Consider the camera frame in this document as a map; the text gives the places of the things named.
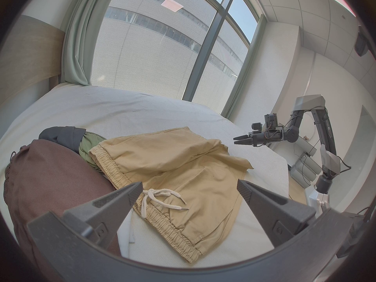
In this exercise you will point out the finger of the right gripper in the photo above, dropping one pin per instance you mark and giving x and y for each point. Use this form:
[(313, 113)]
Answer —
[(246, 143), (243, 137)]

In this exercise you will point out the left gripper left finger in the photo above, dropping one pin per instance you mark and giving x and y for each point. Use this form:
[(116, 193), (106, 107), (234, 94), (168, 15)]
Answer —
[(113, 206)]

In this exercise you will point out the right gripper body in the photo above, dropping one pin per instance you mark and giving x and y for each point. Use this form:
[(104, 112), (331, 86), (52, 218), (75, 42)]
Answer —
[(258, 139)]

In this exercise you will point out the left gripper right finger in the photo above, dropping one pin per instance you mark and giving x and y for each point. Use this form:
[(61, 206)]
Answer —
[(266, 207)]

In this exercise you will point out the tan shorts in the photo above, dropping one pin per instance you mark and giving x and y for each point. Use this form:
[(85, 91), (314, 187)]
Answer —
[(176, 163)]

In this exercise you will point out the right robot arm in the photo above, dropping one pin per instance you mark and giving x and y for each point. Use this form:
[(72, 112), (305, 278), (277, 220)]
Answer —
[(310, 101)]

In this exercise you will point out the bed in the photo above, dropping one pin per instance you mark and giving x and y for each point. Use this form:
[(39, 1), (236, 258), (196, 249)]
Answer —
[(164, 110)]

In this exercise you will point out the green garment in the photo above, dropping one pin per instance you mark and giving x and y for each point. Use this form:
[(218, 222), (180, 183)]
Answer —
[(88, 145)]

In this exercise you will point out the brown shorts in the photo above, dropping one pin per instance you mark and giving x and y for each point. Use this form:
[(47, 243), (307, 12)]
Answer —
[(44, 181)]

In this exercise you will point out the black garment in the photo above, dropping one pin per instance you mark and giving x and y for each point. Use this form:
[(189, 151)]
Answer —
[(63, 135)]

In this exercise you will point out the window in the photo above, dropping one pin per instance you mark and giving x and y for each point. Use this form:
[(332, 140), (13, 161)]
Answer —
[(147, 54)]

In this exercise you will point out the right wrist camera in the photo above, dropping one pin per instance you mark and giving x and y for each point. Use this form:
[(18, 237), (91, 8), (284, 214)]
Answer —
[(256, 126)]

